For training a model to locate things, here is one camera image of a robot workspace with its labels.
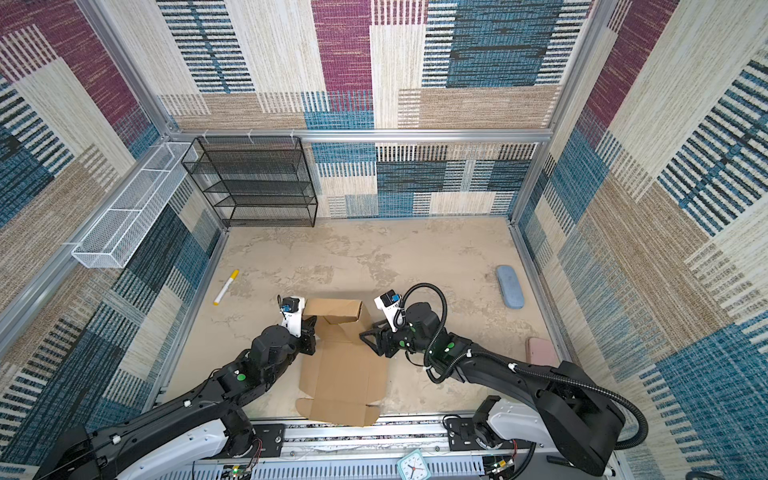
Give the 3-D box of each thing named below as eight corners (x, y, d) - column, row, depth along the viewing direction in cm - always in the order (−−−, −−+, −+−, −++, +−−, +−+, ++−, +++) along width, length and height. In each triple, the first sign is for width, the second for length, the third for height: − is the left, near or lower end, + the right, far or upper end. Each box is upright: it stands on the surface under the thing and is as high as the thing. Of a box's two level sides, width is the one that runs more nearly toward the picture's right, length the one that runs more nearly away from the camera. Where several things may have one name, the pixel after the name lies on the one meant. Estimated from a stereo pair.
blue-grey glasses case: (504, 310, 98) (508, 304, 95) (494, 271, 107) (496, 265, 105) (524, 310, 98) (528, 304, 95) (512, 271, 107) (515, 265, 105)
